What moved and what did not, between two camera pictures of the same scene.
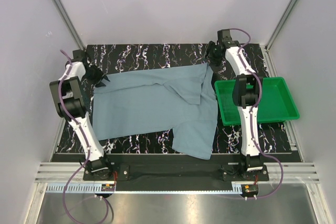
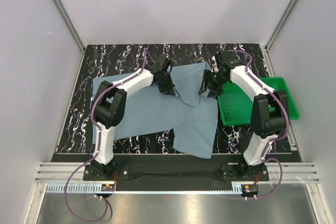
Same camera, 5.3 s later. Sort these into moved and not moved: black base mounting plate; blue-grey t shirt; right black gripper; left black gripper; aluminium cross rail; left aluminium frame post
Moved: right black gripper; left black gripper
Not moved: blue-grey t shirt; aluminium cross rail; black base mounting plate; left aluminium frame post
